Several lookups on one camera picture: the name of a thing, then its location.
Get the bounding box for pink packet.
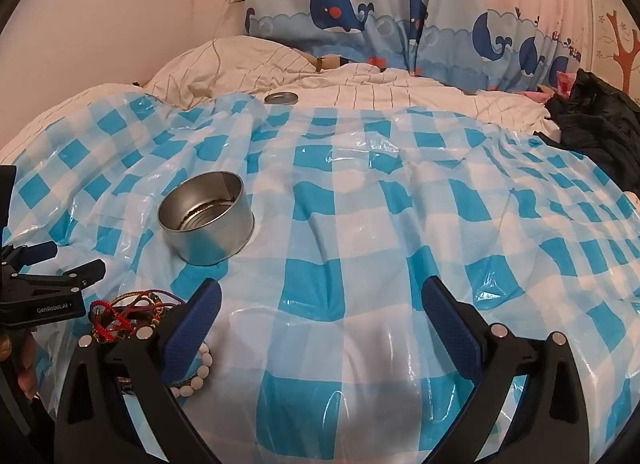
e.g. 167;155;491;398
517;71;577;105

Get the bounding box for white bead bracelet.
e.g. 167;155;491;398
172;341;213;398

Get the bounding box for wooden object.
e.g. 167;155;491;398
311;56;351;73

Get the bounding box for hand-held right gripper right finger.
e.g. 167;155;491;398
421;275;591;464

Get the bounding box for white charger cable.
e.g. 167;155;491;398
212;0;242;92

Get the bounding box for black clothing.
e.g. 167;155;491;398
532;68;640;179

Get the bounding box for round metal tin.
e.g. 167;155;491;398
157;170;255;265

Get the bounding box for white striped quilt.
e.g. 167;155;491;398
50;35;561;145

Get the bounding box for whale print curtain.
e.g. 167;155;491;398
244;0;586;92

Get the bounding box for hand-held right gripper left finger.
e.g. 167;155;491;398
54;278;236;464

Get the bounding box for person's left hand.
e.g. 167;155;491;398
0;330;40;395

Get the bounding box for tree wall sticker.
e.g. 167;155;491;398
606;11;640;94

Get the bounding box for red string bracelets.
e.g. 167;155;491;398
89;292;187;345

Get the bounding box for blue checked plastic sheet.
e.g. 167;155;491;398
0;94;640;464

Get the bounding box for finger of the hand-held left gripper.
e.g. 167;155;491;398
15;259;107;295
2;242;57;265

